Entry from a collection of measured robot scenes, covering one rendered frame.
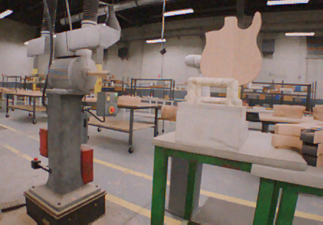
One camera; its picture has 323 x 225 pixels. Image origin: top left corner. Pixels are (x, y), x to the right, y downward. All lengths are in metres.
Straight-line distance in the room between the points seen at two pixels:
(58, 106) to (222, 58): 1.20
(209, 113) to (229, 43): 0.52
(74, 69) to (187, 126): 0.92
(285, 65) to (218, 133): 11.47
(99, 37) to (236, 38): 0.78
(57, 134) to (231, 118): 1.28
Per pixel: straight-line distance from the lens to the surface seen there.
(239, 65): 1.16
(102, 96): 1.65
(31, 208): 2.00
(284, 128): 0.96
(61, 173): 1.70
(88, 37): 1.31
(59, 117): 1.60
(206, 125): 0.80
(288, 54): 12.31
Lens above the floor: 1.13
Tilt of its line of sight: 3 degrees down
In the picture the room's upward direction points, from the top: 3 degrees clockwise
